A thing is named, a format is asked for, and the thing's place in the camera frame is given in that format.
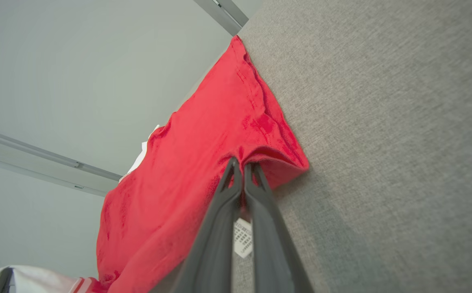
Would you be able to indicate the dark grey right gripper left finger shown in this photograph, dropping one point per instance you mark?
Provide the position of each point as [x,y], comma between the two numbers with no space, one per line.
[213,252]

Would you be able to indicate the grey fabric sofa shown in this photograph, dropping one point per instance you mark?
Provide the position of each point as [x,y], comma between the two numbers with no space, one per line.
[382,142]

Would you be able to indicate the aluminium wall post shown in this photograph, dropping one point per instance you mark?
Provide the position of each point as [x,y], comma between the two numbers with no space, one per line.
[228,16]
[36,162]

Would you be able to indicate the red jersey with white trim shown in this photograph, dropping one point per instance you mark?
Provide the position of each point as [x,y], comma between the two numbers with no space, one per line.
[203,134]

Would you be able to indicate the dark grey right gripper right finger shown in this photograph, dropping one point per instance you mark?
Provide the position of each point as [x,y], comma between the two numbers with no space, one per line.
[272,260]

